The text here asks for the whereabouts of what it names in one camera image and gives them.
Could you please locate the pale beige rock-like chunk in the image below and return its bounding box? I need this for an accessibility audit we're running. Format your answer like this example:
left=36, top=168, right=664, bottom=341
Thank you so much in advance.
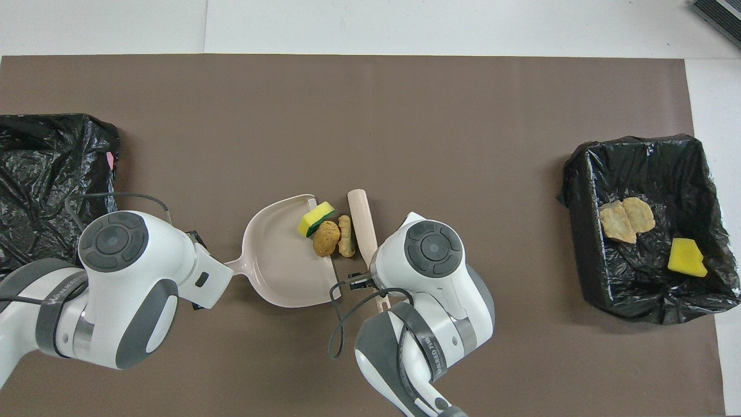
left=338, top=215, right=357, bottom=258

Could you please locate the brown oval bread piece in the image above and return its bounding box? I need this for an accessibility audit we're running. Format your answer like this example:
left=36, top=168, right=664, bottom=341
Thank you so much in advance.
left=313, top=220, right=341, bottom=258

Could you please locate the pink hand brush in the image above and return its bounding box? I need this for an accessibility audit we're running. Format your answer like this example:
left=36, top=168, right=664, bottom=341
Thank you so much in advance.
left=347, top=189, right=394, bottom=316

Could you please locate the notched yellow sponge piece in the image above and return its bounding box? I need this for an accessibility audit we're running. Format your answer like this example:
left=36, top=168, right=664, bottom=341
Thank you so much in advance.
left=297, top=201, right=338, bottom=239

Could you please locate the pink plastic dustpan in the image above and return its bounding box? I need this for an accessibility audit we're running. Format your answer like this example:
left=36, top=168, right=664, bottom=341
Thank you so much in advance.
left=225, top=193, right=342, bottom=308

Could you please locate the tan rock-like chunk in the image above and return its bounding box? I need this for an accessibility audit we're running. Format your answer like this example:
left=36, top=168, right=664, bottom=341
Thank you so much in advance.
left=599, top=200, right=637, bottom=244

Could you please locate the orange striped croissant piece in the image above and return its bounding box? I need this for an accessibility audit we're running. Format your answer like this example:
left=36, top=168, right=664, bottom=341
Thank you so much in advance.
left=621, top=197, right=656, bottom=235

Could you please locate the yellow sponge wedge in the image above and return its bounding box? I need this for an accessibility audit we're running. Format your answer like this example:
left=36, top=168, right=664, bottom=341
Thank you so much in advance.
left=667, top=237, right=708, bottom=278

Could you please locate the bin wrapped in black bag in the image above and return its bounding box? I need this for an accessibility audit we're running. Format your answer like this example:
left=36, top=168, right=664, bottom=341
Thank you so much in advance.
left=0, top=113, right=120, bottom=276

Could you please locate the open bin with black bag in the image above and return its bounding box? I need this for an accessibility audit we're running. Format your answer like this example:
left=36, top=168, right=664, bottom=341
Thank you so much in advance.
left=557, top=134, right=741, bottom=325

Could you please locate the brown table mat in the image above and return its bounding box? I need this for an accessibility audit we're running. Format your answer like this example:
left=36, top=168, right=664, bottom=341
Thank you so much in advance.
left=0, top=54, right=727, bottom=417

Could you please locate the dark ribbed panel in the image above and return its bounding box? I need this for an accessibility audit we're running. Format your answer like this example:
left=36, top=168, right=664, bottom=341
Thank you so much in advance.
left=692, top=0, right=741, bottom=48

